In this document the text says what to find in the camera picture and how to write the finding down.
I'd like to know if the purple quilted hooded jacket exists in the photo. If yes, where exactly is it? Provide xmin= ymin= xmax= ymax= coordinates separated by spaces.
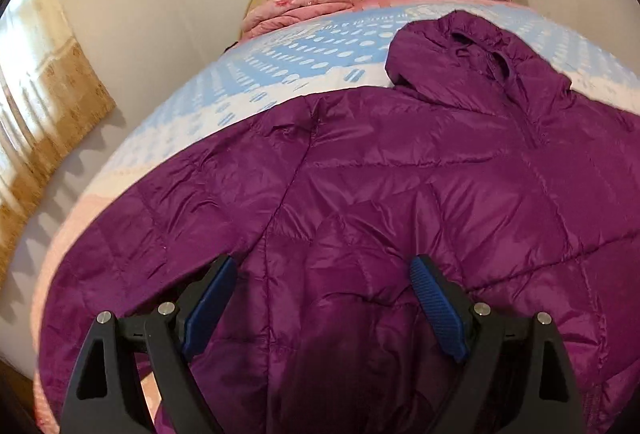
xmin=37 ymin=10 xmax=640 ymax=434

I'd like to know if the polka dot bed cover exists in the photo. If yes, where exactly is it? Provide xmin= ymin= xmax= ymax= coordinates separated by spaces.
xmin=29 ymin=0 xmax=640 ymax=434

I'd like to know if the beige curtain left window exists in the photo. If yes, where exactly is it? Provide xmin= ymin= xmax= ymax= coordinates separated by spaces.
xmin=1 ymin=0 xmax=116 ymax=271

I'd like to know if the folded pink blanket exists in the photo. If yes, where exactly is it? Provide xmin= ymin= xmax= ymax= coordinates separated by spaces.
xmin=240 ymin=0 xmax=359 ymax=42

